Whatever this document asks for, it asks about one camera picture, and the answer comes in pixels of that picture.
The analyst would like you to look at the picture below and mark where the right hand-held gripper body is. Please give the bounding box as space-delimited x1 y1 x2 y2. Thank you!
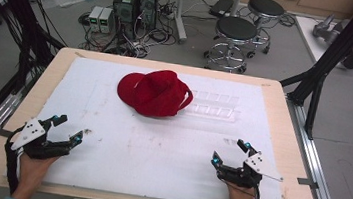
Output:
216 146 287 194

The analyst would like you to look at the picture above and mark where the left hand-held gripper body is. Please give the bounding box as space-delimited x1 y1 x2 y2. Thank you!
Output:
9 112 75 164

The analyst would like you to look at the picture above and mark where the red baseball cap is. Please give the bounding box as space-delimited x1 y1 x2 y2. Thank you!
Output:
114 64 198 122

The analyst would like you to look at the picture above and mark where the person's left hand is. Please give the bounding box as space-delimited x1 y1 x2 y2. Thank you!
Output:
13 150 59 199

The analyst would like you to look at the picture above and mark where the grey tape strip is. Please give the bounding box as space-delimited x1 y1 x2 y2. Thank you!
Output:
295 177 320 190
0 128 15 139

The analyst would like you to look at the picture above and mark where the clear plastic tray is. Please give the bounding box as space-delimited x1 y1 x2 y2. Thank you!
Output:
184 88 244 124

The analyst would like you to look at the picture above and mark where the white foam board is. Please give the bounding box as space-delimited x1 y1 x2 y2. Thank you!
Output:
3 49 300 199

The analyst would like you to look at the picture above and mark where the grey power supply unit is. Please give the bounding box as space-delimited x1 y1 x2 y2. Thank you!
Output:
86 4 105 33
96 6 116 36

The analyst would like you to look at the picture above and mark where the black round stool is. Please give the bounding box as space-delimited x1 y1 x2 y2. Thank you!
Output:
241 0 287 57
201 13 261 76

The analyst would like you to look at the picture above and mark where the white floor board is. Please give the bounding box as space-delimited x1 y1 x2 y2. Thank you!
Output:
289 14 353 72

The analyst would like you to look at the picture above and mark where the black computer tower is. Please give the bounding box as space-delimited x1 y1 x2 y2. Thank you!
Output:
108 0 141 41
134 0 160 33

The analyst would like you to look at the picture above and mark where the black flat box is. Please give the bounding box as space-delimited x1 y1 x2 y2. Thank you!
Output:
207 0 236 20

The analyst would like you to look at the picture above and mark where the grey metal stand leg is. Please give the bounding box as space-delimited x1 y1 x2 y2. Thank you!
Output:
171 0 193 45

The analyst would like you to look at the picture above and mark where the tangle of floor cables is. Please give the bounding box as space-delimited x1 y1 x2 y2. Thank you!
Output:
74 0 190 64

